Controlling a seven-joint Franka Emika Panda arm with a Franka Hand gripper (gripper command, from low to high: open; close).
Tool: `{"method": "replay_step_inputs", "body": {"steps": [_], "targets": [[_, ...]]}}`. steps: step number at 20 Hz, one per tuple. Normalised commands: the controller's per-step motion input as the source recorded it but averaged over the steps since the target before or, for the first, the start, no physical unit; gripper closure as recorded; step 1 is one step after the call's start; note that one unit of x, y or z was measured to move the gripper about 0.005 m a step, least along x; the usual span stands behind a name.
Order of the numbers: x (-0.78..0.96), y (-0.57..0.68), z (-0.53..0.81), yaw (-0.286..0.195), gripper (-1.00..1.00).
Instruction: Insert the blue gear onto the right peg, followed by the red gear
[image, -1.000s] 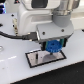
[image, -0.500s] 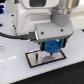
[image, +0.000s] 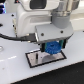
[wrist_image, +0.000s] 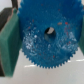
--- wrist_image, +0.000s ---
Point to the large blue gear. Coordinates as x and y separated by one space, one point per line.
50 30

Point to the gripper green padded right finger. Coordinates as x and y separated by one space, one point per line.
81 41

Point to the gripper green padded left finger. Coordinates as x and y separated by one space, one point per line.
10 41

